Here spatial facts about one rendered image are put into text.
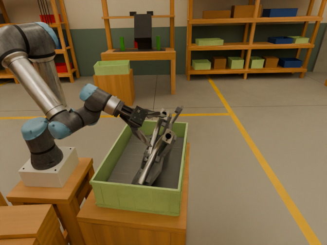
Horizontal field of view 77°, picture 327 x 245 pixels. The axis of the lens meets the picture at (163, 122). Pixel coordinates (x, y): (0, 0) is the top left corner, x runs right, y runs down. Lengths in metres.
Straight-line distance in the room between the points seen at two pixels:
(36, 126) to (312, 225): 2.20
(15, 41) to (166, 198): 0.86
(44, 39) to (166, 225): 0.96
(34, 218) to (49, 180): 0.22
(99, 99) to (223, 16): 4.85
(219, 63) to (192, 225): 4.38
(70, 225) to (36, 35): 0.94
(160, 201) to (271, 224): 1.37
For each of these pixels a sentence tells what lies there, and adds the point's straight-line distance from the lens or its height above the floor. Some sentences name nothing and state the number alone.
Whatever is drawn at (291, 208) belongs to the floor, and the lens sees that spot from 2.38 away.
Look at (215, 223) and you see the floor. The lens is 2.04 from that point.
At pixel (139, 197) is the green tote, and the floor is 0.89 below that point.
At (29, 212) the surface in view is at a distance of 1.11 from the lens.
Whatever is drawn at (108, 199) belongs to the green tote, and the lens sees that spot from 1.08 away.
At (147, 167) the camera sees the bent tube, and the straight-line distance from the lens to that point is 0.99.
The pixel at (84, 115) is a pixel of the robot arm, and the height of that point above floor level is 1.27.
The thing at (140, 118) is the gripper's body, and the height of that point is 1.27.
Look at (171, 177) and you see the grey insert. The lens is 1.15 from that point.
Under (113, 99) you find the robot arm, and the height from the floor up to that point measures 1.33.
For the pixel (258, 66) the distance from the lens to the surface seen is 5.96.
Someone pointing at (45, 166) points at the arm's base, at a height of 0.97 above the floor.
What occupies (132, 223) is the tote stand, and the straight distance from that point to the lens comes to 1.06.
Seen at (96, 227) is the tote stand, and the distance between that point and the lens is 1.16.
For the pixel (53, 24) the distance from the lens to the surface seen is 5.87.
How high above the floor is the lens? 1.64
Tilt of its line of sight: 29 degrees down
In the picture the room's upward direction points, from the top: 1 degrees counter-clockwise
